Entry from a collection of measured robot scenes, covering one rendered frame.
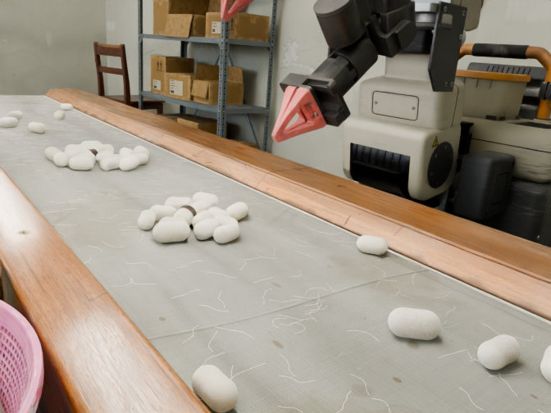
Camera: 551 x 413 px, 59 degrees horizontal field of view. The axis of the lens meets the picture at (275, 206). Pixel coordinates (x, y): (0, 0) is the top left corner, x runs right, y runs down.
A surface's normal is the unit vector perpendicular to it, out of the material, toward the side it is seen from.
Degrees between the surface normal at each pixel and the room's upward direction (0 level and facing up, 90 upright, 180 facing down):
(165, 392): 0
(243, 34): 89
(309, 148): 90
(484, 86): 92
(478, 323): 0
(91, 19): 90
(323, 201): 45
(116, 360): 0
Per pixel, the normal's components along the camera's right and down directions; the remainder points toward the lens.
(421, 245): -0.51, -0.59
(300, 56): -0.74, 0.15
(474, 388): 0.07, -0.95
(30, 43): 0.67, 0.27
